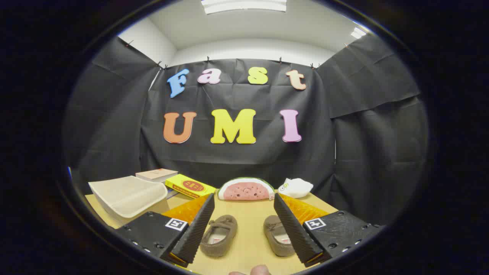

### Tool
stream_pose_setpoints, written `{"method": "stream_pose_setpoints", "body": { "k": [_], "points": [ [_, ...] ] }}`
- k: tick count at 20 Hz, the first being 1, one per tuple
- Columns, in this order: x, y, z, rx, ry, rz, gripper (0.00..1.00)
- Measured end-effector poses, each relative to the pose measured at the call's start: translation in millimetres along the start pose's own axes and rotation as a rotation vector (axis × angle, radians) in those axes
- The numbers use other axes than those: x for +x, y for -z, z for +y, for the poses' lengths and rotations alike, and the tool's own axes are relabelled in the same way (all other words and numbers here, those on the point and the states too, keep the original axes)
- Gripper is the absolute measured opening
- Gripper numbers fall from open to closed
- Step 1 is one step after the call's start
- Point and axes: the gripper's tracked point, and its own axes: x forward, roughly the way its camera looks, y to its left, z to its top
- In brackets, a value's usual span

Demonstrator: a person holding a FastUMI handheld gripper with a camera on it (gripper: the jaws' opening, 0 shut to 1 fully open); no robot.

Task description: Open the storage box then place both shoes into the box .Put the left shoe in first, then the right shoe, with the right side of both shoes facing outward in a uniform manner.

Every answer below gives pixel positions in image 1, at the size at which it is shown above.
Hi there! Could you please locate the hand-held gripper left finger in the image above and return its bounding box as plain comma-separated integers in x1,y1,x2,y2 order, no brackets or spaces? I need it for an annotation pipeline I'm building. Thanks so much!
114,193,215,268

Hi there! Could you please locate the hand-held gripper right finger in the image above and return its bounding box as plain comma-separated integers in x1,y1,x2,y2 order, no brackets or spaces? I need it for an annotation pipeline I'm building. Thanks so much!
273,193,385,268

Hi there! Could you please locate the brown fuzzy slipper shoe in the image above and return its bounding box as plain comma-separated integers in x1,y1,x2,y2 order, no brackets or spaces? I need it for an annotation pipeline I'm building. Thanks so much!
199,215,238,257
263,215,295,257

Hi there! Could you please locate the beige fabric storage box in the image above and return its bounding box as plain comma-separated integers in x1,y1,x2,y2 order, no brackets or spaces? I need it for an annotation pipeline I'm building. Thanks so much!
85,176,170,229

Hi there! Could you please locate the white plush toy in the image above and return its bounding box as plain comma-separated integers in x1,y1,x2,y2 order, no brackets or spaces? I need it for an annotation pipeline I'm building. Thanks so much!
278,178,314,199

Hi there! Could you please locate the yellow book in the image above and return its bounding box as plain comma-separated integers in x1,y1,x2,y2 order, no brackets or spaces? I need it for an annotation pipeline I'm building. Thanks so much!
165,174,216,199

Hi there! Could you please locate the watermelon slice plush toy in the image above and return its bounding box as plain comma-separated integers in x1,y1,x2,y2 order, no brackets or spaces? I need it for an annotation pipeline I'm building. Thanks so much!
218,177,275,201

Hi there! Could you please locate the beige paperback book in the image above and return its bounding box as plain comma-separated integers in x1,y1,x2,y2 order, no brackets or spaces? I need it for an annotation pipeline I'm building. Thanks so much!
136,168,178,183

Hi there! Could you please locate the large ceiling light panel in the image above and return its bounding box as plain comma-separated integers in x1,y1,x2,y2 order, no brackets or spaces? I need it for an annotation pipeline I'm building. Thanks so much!
201,0,287,15

